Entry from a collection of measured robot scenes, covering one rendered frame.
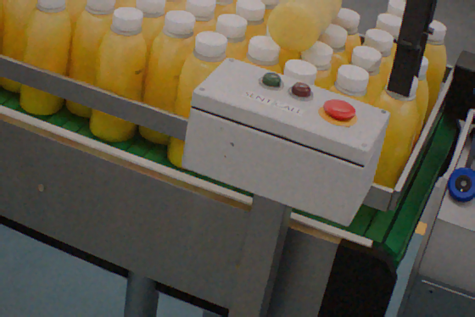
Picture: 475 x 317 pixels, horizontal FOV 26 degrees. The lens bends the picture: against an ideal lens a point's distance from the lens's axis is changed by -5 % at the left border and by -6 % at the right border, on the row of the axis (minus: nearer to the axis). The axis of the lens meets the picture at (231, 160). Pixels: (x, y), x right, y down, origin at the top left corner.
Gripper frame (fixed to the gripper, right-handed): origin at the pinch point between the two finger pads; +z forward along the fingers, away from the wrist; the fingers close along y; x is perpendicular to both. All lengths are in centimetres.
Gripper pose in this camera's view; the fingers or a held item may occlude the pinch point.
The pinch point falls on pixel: (407, 63)
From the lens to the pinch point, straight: 130.3
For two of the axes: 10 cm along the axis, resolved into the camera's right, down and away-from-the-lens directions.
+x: -9.1, -3.3, 2.4
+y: 3.7, -4.5, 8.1
